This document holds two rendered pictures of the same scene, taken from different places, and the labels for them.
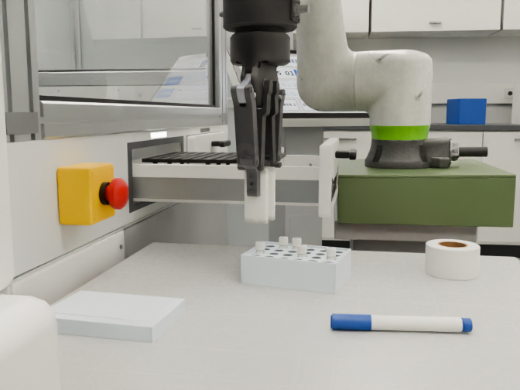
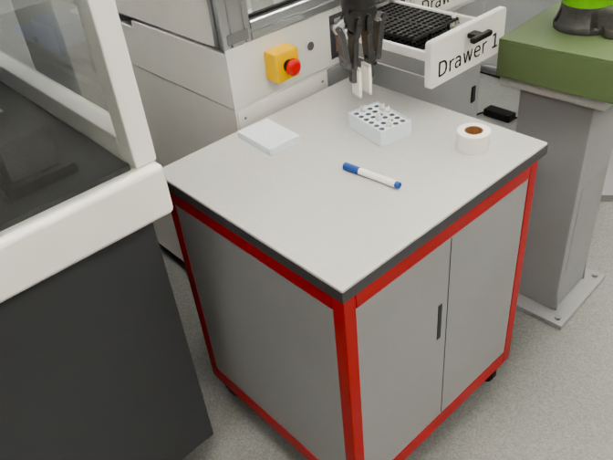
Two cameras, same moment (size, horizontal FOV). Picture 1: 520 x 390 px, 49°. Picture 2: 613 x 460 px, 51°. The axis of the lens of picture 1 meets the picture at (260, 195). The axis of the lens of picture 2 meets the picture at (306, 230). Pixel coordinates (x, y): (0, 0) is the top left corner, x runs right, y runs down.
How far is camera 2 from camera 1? 96 cm
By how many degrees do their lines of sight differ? 47
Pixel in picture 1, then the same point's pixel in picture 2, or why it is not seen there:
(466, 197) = (592, 76)
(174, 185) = not seen: hidden behind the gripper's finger
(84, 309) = (256, 132)
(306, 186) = (421, 65)
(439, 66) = not seen: outside the picture
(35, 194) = (248, 68)
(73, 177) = (269, 58)
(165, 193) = not seen: hidden behind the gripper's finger
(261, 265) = (355, 120)
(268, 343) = (310, 169)
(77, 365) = (236, 160)
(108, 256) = (310, 88)
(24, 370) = (151, 181)
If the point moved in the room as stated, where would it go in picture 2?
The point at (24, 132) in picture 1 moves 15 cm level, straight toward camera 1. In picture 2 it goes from (239, 41) to (214, 68)
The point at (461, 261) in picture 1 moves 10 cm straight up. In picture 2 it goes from (466, 143) to (469, 99)
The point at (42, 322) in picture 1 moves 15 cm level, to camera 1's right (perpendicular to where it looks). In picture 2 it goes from (156, 171) to (218, 194)
